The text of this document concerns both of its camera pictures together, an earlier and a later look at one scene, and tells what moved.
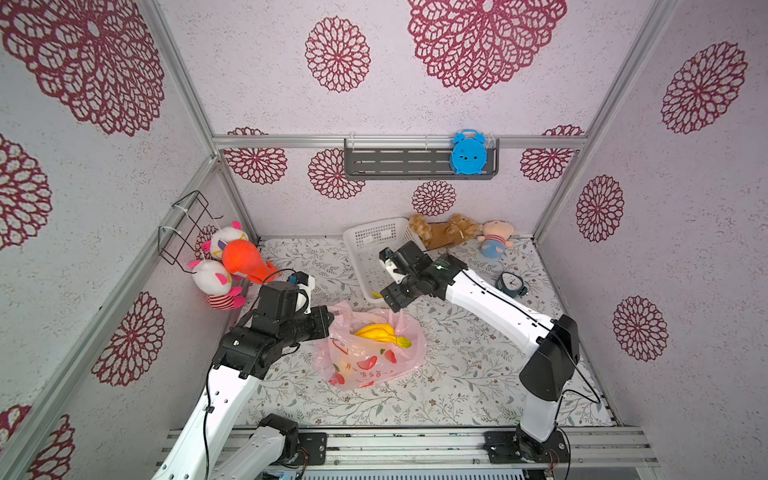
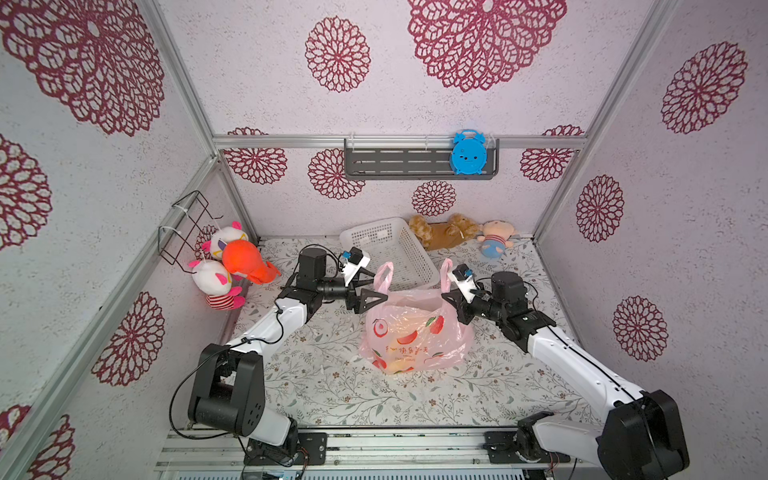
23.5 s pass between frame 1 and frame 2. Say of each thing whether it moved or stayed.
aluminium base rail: stayed
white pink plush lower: stayed
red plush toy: stayed
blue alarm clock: stayed
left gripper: moved
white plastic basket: stayed
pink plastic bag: moved
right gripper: moved
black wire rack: stayed
